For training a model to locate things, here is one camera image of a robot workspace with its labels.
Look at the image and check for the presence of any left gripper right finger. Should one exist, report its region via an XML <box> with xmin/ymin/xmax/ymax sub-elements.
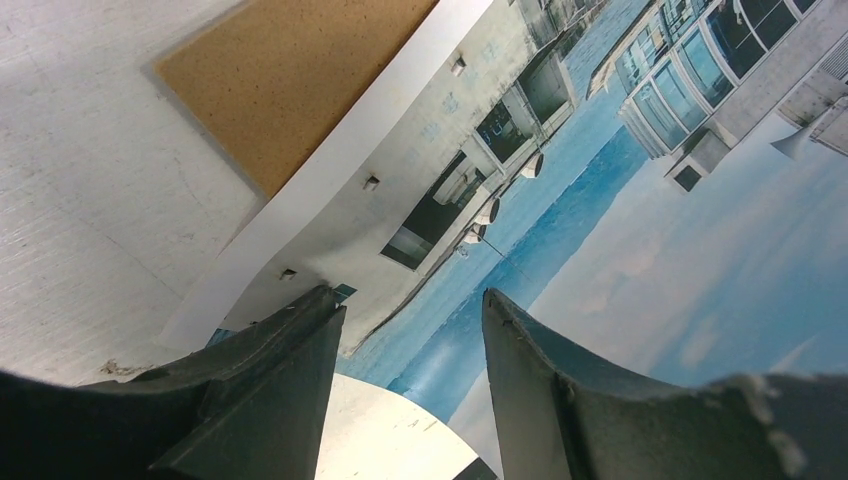
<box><xmin>482</xmin><ymin>289</ymin><xmax>847</xmax><ymax>479</ymax></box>

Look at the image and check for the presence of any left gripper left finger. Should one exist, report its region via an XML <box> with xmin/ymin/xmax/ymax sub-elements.
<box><xmin>1</xmin><ymin>286</ymin><xmax>346</xmax><ymax>479</ymax></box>

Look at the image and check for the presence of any sky and building photo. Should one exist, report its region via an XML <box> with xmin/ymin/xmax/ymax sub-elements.
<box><xmin>155</xmin><ymin>0</ymin><xmax>848</xmax><ymax>475</ymax></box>

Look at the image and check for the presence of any brown cardboard backing board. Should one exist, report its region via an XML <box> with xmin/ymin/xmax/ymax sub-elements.
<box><xmin>154</xmin><ymin>0</ymin><xmax>435</xmax><ymax>198</ymax></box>

